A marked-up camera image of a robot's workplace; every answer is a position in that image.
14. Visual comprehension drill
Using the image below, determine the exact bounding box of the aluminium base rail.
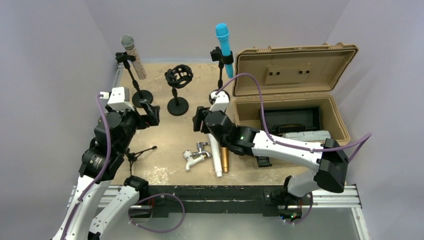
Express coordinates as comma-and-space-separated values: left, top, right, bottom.
97, 183, 362, 225

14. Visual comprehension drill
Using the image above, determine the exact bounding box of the blue microphone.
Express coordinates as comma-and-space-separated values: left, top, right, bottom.
215, 23, 234, 79

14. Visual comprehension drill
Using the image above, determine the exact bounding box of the black tripod shock mount stand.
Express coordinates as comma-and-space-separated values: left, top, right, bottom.
125, 145, 158, 176

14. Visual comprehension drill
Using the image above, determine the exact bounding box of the tan plastic case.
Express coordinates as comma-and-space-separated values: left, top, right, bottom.
232, 42, 359, 146

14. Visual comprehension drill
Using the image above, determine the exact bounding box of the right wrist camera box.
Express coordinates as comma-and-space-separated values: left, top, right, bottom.
209, 90, 230, 113

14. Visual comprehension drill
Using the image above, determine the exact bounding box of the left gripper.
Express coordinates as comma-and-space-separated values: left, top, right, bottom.
107, 99, 159, 153

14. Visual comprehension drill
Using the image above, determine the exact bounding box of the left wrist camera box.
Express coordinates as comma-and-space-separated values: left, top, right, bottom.
99, 86, 134, 112

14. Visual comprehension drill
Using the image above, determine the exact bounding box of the black tray in case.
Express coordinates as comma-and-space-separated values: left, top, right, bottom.
259, 106, 322, 136

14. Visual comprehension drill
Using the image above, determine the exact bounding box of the white chrome faucet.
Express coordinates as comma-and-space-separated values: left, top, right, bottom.
182, 142, 212, 172

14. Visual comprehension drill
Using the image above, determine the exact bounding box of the gold microphone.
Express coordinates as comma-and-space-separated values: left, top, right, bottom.
220, 147, 230, 173

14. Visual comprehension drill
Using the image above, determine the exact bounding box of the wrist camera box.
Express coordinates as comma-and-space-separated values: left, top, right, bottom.
99, 86, 134, 112
209, 90, 230, 113

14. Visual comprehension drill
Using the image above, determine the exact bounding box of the white microphone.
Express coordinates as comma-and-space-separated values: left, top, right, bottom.
207, 133, 223, 178

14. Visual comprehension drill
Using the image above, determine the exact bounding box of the grey block in case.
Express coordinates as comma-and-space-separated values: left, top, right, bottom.
282, 130, 331, 142

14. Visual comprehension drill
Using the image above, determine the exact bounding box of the glitter silver microphone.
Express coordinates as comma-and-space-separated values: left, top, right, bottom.
120, 34, 147, 80

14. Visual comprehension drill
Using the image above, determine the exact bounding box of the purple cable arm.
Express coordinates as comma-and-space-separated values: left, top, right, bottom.
59, 93, 112, 240
215, 72, 373, 163

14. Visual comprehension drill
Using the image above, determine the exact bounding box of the black stand with shock mount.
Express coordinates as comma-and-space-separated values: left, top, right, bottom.
164, 64, 194, 116

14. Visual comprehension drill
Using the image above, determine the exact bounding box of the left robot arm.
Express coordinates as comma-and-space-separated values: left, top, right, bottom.
53, 100, 161, 240

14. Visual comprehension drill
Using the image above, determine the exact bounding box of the black stand with clip right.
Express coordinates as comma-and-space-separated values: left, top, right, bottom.
210, 46, 234, 90

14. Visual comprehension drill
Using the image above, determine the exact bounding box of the black stand with clip left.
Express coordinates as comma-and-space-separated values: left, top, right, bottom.
115, 52, 154, 108

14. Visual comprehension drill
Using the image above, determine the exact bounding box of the black stand with clip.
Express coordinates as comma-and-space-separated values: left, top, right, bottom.
210, 46, 234, 90
115, 52, 154, 108

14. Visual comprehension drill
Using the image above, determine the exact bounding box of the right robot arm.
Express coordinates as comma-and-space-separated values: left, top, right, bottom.
192, 106, 349, 204

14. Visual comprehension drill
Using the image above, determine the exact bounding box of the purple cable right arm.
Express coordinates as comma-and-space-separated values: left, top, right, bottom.
215, 72, 373, 163

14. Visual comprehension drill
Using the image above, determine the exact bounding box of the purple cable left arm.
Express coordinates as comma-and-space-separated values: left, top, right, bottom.
59, 93, 112, 240

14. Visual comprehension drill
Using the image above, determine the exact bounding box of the purple cable at base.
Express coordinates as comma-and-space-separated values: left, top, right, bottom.
128, 193, 186, 234

